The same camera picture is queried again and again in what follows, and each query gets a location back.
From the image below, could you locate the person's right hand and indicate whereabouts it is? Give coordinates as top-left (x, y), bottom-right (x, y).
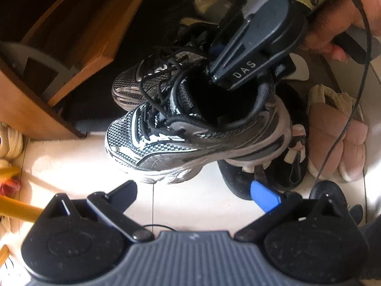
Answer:
top-left (299, 0), bottom-right (381, 61)

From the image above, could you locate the red cloth slipper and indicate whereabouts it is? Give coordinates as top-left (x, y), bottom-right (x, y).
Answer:
top-left (277, 54), bottom-right (310, 81)

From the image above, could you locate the pink padded slipper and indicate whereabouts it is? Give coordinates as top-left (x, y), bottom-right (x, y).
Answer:
top-left (308, 85), bottom-right (370, 143)
top-left (306, 104), bottom-right (367, 183)

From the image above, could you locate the grey silver sneaker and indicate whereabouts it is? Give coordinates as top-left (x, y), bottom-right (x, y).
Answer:
top-left (105, 80), bottom-right (294, 184)
top-left (111, 48), bottom-right (215, 112)

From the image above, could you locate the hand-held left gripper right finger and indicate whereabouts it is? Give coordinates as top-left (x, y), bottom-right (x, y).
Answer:
top-left (234, 180), bottom-right (346, 243)

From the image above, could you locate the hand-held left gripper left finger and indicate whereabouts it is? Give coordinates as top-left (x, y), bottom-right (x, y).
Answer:
top-left (39, 180), bottom-right (155, 243)

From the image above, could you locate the black furry figure-print slipper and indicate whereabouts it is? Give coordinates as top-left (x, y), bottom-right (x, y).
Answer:
top-left (274, 83), bottom-right (310, 189)
top-left (217, 159), bottom-right (286, 200)

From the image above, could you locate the person's dark fuzzy slipper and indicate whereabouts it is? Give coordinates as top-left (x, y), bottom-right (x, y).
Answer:
top-left (310, 180), bottom-right (350, 212)
top-left (348, 204), bottom-right (365, 230)

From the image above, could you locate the white sneakers pair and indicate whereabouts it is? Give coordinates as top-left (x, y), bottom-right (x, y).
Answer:
top-left (0, 122), bottom-right (24, 160)

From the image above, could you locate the grey metal cabinet bracket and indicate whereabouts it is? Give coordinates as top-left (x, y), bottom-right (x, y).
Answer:
top-left (0, 42), bottom-right (81, 102)

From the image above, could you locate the wooden shoe cabinet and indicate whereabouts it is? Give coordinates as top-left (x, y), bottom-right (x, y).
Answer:
top-left (0, 0), bottom-right (158, 139)

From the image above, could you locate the grey knit slipper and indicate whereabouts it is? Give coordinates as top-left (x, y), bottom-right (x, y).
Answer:
top-left (179, 16), bottom-right (221, 29)
top-left (193, 0), bottom-right (236, 15)

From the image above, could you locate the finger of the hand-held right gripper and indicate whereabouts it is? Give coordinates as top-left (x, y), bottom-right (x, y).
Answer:
top-left (205, 21), bottom-right (270, 91)
top-left (208, 0), bottom-right (251, 56)

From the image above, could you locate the yellow stick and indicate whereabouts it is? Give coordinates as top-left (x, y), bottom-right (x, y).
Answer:
top-left (0, 197), bottom-right (44, 224)

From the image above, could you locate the brown patterned doormat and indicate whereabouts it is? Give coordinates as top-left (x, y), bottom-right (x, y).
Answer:
top-left (60, 0), bottom-right (328, 132)

